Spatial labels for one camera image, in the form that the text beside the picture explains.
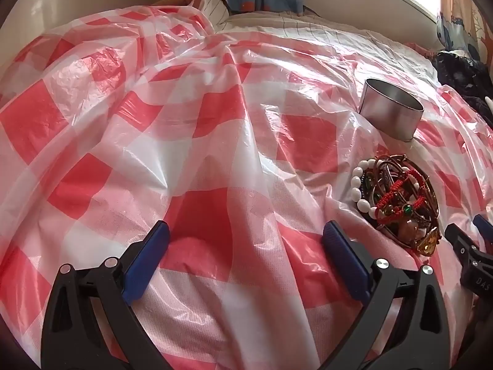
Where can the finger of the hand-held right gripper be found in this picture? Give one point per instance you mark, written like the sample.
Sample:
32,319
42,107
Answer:
458,239
484,225

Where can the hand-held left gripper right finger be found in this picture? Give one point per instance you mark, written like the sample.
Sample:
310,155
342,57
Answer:
344,258

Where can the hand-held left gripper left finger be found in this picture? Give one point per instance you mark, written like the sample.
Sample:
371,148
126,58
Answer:
148,262

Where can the round silver metal tin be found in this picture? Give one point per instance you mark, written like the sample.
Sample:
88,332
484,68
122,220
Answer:
389,117

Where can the red white checked plastic sheet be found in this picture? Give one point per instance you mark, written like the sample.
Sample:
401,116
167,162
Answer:
215,216

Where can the cream cloth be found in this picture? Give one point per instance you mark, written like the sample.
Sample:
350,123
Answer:
490,106

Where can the dark puffy jacket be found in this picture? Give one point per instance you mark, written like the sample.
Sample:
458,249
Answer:
458,73

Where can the pink bed cloth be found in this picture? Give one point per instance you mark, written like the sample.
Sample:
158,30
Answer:
421,50

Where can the tree print curtain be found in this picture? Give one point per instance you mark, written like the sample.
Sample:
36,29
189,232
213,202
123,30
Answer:
462,7

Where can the white lined bed sheet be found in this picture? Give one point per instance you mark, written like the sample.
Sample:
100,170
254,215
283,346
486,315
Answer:
292,27

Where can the white striped pillow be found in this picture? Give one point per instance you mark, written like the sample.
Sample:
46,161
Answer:
215,7

